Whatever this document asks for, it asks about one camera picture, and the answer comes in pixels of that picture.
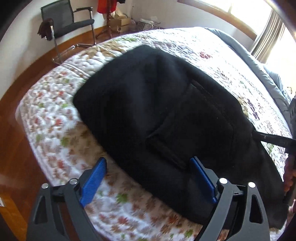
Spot wooden coat rack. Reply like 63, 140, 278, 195
95, 0, 120, 39

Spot floral quilted bedspread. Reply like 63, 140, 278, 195
16, 27, 291, 240

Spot grey blue duvet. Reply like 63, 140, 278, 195
205, 28, 291, 115

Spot black office chair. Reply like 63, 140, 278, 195
38, 1, 96, 65

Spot black pants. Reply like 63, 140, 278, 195
73, 45, 287, 228

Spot wire basket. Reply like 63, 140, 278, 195
137, 20, 164, 32

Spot curtain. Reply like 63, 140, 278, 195
250, 10, 286, 63

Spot cardboard box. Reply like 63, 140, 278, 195
110, 18, 131, 33

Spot right hand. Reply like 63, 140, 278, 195
283, 155, 295, 192

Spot red bag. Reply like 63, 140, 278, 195
97, 0, 117, 14

